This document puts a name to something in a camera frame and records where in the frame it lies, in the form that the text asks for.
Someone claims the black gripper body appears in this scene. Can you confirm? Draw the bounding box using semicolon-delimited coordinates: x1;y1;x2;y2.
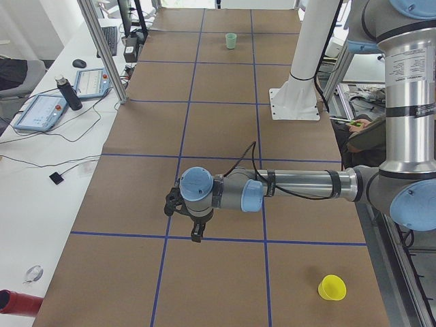
163;187;213;225

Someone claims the yellow plastic cup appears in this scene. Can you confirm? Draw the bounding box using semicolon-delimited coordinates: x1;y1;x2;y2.
317;275;347;301

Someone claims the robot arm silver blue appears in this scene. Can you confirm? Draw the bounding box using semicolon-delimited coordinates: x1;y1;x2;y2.
164;1;435;242

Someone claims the small black square device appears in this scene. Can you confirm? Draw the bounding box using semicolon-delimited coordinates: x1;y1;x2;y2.
49;172;64;185

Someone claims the far teach pendant tablet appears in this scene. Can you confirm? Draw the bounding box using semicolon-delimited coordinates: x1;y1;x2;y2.
74;68;111;99

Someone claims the teach pendant tablet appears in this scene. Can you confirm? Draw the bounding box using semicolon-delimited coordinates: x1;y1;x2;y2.
74;68;111;99
14;95;67;131

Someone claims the black water bottle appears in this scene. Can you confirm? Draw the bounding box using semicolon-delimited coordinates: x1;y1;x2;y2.
54;75;82;110

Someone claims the clear tape roll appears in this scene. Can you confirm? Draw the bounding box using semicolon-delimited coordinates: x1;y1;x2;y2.
23;265;44;284

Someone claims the near teach pendant tablet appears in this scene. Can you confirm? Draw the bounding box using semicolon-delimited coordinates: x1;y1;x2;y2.
14;95;67;131

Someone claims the black power adapter box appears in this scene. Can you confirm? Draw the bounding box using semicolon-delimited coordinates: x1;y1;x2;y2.
123;36;138;63

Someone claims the black computer mouse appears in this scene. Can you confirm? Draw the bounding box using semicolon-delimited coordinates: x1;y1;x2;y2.
72;59;87;69

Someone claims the black keyboard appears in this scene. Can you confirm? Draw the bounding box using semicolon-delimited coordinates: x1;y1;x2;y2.
101;26;118;56

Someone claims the seated person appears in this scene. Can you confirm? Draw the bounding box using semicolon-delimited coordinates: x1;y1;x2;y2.
330;114;386;168

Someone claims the red cylinder object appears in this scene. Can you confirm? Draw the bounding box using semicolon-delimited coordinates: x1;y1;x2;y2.
1;290;44;317

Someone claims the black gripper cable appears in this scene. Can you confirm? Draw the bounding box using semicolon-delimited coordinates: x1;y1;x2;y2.
224;141;334;200

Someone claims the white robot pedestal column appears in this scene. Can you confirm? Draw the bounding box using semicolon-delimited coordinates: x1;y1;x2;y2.
269;0;342;121

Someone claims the aluminium frame post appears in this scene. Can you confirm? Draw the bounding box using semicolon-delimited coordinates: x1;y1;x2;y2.
77;0;127;104

